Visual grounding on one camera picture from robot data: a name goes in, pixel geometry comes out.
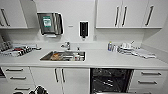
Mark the stainless steel dishwasher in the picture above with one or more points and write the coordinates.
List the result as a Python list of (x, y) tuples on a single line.
[(111, 81)]

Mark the stack of white bowls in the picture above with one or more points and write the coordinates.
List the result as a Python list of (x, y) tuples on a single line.
[(125, 48)]

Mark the white double-door base cabinet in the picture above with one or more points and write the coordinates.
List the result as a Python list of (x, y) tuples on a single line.
[(75, 81)]

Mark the orange-brown bowl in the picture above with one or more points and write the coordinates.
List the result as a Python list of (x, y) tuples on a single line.
[(55, 56)]

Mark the steel kitchen sink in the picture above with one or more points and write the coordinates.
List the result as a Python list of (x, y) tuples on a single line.
[(66, 52)]

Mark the chrome faucet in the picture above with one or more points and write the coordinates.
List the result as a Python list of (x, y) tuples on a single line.
[(66, 45)]

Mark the small sink soap pump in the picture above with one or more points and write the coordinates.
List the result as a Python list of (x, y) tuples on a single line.
[(78, 47)]

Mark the steel paper towel dispenser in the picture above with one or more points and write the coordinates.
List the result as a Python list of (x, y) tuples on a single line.
[(50, 23)]

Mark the black soap dispenser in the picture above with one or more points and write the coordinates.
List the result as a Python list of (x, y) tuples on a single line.
[(83, 29)]

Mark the blue white bottle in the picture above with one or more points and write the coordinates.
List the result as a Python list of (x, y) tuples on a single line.
[(110, 46)]

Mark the small clear bottle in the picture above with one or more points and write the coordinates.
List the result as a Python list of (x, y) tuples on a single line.
[(115, 48)]

